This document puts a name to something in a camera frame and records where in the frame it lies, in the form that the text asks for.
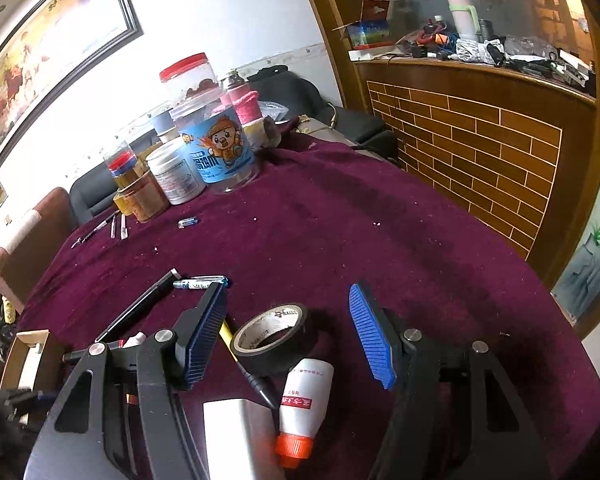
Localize white rectangular power bank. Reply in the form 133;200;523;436
204;399;285;480

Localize black marker red end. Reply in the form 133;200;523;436
61;268;182;365

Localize yellow black pen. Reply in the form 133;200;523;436
220;321;279;411

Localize white glue bottle orange cap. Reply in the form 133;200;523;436
275;359;334;469

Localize blue silver clear pen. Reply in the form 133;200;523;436
173;275;230;290

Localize black electrical tape roll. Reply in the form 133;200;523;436
230;304;317;377

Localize white small dropper bottle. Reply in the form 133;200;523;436
123;332;147;348

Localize cardboard box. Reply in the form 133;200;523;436
0;330;65;430

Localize metal tweezers tools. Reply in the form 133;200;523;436
70;211;124;249

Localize brown chair back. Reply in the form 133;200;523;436
0;188;78;314

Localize amber honey jar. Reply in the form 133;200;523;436
119;170;170;223

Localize dark grey sofa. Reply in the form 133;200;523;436
68;129;161;226

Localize maroon tablecloth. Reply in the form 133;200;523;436
19;134;600;479

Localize red blue lid jar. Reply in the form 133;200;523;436
106;148;146;190

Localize white label jar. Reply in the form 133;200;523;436
146;136;206;206

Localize wooden brick pattern counter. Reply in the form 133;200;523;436
294;0;600;291

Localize large cartoon label clear jar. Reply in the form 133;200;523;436
170;88;259;194

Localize pink cup stack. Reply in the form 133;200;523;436
221;79;262;125

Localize red lid clear jar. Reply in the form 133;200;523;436
159;52;222;106

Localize black bag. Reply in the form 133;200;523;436
247;65;399;160

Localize white green tumbler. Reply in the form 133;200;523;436
448;0;480;41

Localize framed wall painting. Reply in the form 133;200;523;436
0;0;143;168

